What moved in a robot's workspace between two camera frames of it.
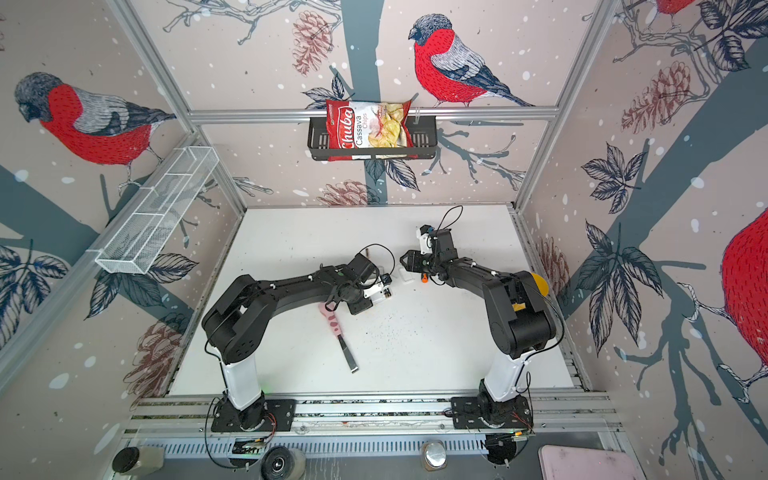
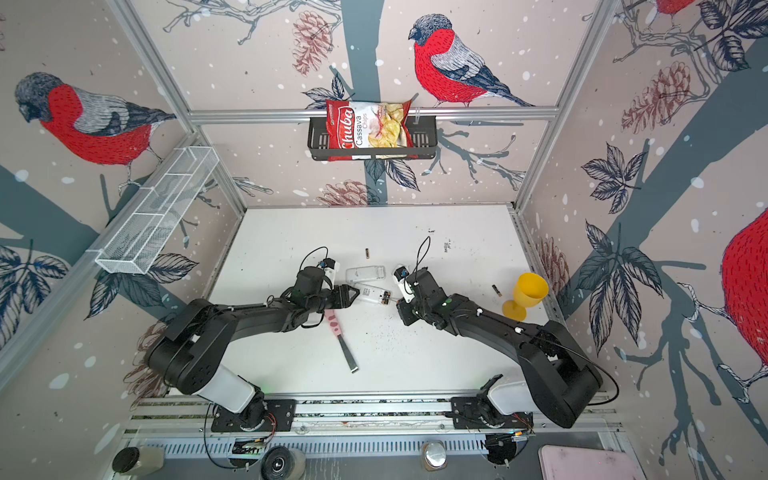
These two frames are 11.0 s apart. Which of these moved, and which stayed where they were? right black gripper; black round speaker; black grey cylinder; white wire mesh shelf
Moved: right black gripper
Stayed: black grey cylinder; black round speaker; white wire mesh shelf
